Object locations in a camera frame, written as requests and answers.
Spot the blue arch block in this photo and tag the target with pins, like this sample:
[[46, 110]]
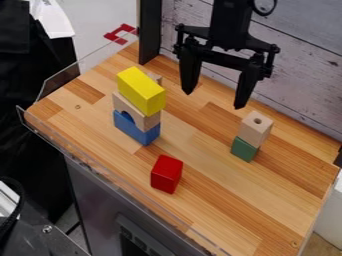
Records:
[[133, 130]]

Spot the red cube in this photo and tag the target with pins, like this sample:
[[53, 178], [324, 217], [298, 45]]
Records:
[[166, 173]]

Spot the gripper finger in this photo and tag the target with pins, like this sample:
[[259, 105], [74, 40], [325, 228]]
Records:
[[246, 86], [189, 71]]

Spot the yellow block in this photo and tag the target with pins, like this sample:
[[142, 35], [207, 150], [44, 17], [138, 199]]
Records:
[[141, 90]]

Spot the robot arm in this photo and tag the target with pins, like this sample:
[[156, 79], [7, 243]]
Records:
[[236, 13]]

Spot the small natural wooden block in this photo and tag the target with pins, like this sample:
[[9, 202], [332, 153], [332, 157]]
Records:
[[155, 77]]

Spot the natural wooden block with hole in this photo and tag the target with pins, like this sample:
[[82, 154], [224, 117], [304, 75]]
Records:
[[255, 129]]

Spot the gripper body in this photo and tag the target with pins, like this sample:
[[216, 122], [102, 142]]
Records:
[[225, 45]]

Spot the black post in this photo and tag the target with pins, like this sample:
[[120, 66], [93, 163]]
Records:
[[149, 30]]

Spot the natural wooden arch block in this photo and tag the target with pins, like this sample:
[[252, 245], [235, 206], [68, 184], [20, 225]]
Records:
[[133, 115]]

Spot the green cube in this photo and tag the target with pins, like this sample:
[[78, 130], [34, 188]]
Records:
[[244, 149]]

